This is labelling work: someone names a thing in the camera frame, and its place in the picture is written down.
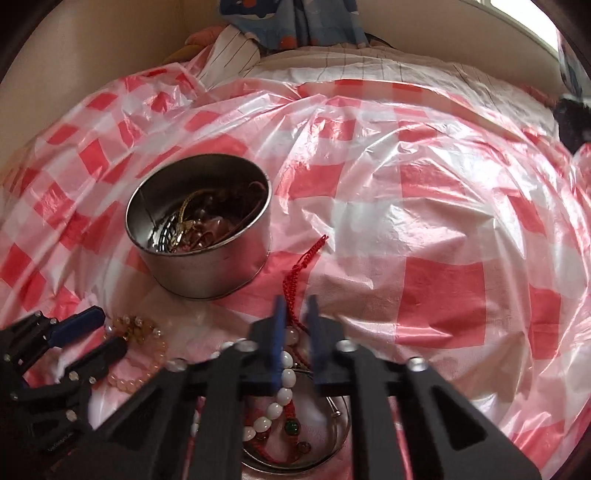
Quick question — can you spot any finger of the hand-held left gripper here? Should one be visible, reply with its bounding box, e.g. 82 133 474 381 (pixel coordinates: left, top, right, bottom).
14 340 129 424
0 306 105 371

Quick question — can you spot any pink cloth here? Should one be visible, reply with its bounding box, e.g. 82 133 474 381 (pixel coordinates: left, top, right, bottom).
164 25 229 63

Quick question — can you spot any red white checkered plastic sheet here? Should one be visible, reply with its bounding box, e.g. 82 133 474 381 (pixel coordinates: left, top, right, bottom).
0 65 591 480

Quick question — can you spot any window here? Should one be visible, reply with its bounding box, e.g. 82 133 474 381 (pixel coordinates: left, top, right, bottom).
478 0 561 51

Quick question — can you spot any white striped bedsheet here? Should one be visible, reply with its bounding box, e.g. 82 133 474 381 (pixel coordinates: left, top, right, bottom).
203 25 559 134

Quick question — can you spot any white bead bracelet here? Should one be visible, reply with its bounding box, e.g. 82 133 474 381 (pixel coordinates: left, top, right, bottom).
190 324 298 445

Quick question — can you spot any red braided cord bracelet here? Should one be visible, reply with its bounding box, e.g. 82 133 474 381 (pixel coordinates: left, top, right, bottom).
283 234 330 334

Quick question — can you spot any blue printed curtain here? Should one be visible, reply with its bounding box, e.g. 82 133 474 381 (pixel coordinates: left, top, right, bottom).
218 0 371 51

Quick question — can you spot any pale printed curtain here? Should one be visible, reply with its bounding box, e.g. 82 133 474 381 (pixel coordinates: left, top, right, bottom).
555 34 589 99

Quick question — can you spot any amber bead bracelet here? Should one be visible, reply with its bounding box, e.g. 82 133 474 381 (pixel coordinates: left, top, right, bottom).
103 316 170 394

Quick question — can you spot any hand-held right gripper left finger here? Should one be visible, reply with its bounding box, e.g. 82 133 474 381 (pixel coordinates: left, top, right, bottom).
65 295 288 480

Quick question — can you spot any green bead cord bracelet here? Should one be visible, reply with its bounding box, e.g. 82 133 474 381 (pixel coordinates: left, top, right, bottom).
249 401 315 464

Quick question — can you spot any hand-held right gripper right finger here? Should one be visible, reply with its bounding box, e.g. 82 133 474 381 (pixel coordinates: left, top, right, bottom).
305 295 542 480

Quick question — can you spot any round metal tin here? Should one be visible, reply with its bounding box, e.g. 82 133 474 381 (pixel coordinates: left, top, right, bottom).
125 154 273 301

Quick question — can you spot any pile of jewelry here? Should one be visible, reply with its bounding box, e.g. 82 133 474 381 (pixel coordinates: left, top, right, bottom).
147 181 271 254

